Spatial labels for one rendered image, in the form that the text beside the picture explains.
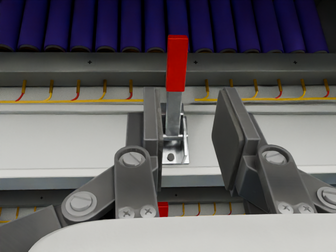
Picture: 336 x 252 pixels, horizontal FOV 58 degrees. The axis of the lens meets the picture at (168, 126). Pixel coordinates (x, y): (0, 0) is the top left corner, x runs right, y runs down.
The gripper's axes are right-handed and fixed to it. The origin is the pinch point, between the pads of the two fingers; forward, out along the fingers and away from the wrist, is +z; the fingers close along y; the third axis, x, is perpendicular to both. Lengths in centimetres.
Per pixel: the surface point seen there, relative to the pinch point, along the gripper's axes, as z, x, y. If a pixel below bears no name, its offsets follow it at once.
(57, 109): 9.8, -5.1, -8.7
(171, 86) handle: 6.8, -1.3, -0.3
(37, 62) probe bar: 11.5, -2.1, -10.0
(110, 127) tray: 9.0, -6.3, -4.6
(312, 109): 9.8, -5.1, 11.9
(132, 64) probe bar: 11.5, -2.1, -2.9
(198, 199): 14.3, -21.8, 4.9
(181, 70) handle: 6.9, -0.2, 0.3
